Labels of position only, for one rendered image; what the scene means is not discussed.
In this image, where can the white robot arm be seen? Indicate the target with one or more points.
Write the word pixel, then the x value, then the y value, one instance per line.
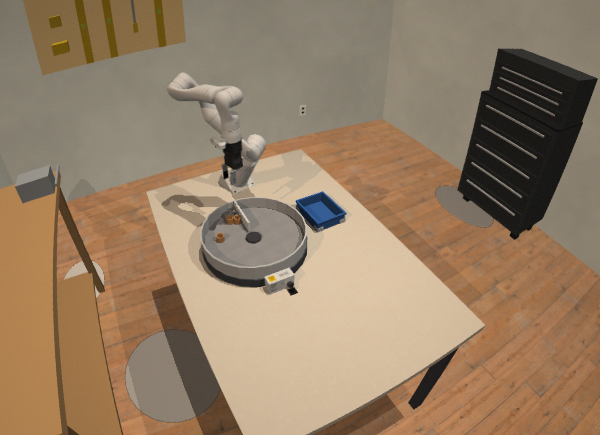
pixel 185 88

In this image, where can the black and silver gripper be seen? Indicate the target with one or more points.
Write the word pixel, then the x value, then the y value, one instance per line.
pixel 231 144

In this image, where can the blue crate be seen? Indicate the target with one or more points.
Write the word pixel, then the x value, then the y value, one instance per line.
pixel 320 211

